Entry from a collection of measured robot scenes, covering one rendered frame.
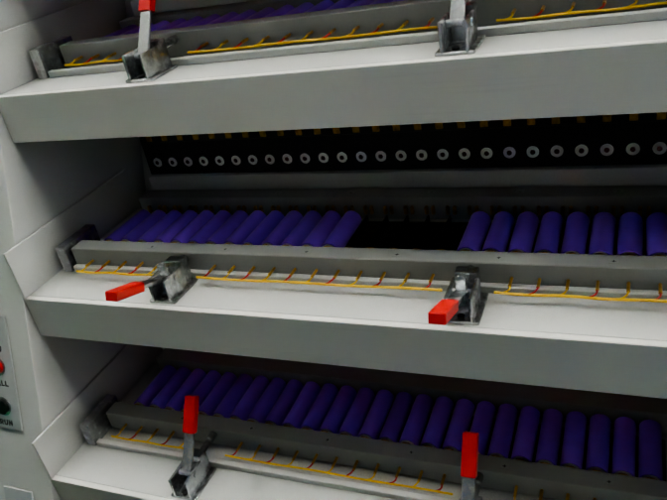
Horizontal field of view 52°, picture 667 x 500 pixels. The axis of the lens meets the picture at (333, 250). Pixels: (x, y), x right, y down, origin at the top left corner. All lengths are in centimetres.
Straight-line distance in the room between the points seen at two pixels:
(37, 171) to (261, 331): 29
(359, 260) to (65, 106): 29
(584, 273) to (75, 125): 45
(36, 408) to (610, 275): 55
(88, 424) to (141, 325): 17
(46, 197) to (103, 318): 15
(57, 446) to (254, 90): 43
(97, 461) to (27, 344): 14
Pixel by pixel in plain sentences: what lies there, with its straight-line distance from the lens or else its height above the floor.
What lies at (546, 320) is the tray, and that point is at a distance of 52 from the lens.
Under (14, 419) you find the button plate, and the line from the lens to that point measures 80.
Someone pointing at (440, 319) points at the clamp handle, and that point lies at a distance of 45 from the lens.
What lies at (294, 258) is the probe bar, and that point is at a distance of 60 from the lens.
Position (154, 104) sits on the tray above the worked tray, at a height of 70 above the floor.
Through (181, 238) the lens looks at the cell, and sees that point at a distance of 69.
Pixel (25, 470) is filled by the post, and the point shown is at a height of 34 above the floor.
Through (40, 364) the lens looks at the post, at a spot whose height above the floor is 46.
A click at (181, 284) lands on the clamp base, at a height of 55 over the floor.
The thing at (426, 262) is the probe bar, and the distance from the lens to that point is 55.
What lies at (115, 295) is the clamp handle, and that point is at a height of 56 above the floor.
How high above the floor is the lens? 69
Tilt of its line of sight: 11 degrees down
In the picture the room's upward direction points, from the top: 3 degrees counter-clockwise
